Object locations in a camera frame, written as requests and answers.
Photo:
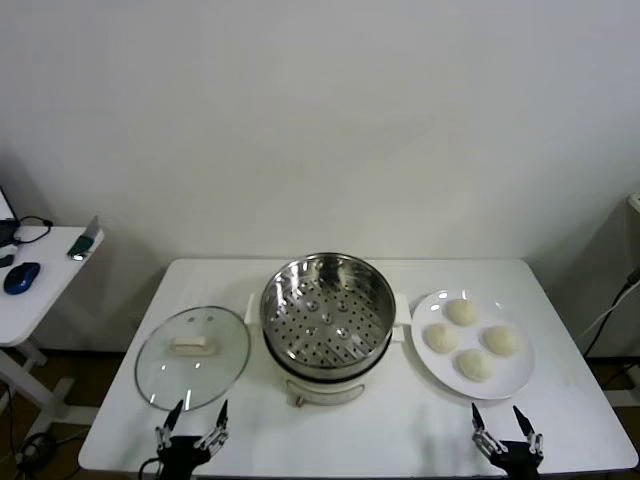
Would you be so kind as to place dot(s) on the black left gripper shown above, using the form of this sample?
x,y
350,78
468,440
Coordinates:
x,y
181,462

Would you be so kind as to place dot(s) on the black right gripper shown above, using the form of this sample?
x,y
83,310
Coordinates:
x,y
517,465

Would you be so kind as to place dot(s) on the white steamed baozi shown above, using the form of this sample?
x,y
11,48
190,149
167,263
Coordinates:
x,y
475,365
461,312
441,338
501,341

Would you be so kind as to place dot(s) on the stainless steel steamer basket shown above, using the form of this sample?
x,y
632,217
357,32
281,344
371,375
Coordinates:
x,y
325,320

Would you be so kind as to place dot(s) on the white round plate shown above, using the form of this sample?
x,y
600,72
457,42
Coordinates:
x,y
500,380

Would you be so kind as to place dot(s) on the cream electric pot base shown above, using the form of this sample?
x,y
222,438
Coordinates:
x,y
325,390

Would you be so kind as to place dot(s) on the white side table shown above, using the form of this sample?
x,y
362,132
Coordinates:
x,y
50,270

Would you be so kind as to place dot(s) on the dark green flat device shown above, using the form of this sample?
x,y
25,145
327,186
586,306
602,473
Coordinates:
x,y
81,244

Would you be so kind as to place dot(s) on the blue computer mouse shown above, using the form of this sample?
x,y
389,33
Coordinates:
x,y
21,277

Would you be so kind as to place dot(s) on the laptop with black frame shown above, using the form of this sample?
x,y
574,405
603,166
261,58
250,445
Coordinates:
x,y
5,231

